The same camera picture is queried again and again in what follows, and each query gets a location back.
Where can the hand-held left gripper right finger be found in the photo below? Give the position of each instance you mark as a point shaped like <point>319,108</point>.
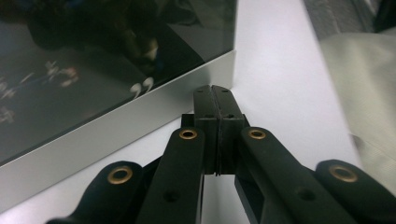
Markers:
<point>229,140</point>

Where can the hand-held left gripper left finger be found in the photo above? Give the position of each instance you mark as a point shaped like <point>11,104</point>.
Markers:
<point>211,140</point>

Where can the black glass panel silver edges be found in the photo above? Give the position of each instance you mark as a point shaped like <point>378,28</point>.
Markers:
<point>62,109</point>

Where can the white paper sheet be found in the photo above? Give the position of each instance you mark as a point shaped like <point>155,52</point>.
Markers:
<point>274,77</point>

